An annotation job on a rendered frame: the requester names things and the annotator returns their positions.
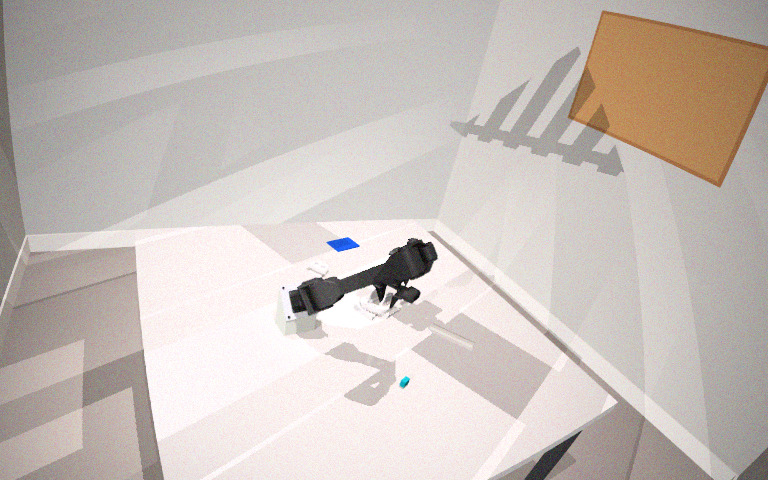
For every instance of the blue flat square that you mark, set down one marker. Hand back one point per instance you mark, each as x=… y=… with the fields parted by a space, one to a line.
x=343 y=244

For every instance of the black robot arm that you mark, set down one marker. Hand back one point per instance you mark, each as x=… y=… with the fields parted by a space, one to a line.
x=409 y=262

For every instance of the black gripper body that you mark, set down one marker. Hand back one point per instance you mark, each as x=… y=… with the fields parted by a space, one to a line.
x=410 y=294

